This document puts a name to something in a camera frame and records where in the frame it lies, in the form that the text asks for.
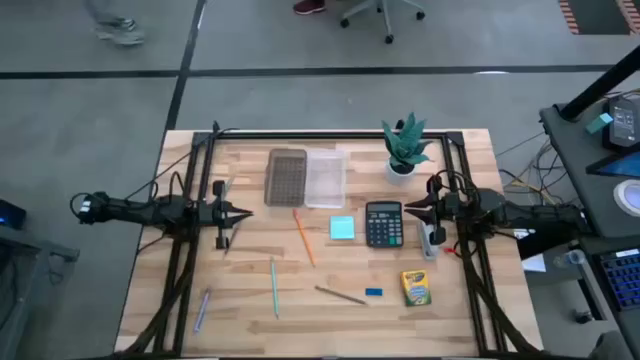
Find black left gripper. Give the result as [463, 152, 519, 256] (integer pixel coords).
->
[197, 179, 255, 251]

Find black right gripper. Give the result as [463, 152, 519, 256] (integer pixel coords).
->
[403, 173, 470, 247]

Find orange pencil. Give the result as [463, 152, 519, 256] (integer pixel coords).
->
[292, 208, 317, 269]

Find teal pencil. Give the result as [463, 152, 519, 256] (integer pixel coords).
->
[269, 256, 280, 320]

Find dark blue pencil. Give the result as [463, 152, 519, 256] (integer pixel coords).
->
[313, 284, 369, 306]

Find grey stapler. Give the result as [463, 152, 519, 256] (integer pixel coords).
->
[417, 219, 441, 262]

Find black calculator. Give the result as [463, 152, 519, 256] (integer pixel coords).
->
[364, 200, 404, 249]

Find white plant pot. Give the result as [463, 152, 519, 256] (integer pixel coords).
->
[384, 159, 417, 187]

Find grey translucent pencil case base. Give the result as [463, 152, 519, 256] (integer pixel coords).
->
[263, 148, 308, 208]

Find green artificial plant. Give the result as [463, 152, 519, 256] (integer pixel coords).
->
[381, 112, 434, 176]

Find yellow green crayon box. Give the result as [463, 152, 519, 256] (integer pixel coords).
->
[399, 269, 433, 308]

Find light blue sticky notes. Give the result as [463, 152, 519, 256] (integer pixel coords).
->
[329, 215, 356, 241]

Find clear plastic case lid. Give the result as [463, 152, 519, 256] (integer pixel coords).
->
[304, 148, 348, 210]

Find purple pen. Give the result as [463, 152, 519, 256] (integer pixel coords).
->
[193, 286, 213, 335]

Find white paper sheet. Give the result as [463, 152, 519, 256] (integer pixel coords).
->
[519, 227, 549, 274]

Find clear water bottle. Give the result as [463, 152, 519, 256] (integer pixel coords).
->
[552, 248, 587, 269]

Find black side desk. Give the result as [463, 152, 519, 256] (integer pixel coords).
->
[538, 89, 640, 241]

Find small teal block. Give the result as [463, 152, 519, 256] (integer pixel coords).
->
[584, 112, 615, 135]

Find blue tablet screen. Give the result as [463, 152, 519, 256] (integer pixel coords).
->
[585, 152, 640, 179]

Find office chair base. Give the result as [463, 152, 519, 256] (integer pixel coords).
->
[339, 0, 426, 45]

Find white round device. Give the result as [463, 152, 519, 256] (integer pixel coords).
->
[612, 178, 640, 219]

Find blue backlit keyboard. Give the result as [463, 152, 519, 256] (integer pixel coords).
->
[597, 247, 640, 311]

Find person's grey shoe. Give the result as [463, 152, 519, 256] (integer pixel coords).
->
[92, 17, 146, 47]

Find black diagonal pole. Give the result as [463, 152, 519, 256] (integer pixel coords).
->
[558, 44, 640, 121]

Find black handheld device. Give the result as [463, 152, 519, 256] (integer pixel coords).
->
[602, 97, 640, 151]

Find person's red shoe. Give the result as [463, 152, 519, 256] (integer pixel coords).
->
[292, 0, 327, 16]

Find grey cart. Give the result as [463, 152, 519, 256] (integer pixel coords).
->
[0, 224, 81, 360]

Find striped floor mat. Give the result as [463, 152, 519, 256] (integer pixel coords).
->
[558, 0, 640, 36]

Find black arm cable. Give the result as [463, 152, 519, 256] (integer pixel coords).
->
[124, 121, 241, 201]

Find black aluminium table frame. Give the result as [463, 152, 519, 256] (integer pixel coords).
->
[117, 128, 546, 359]

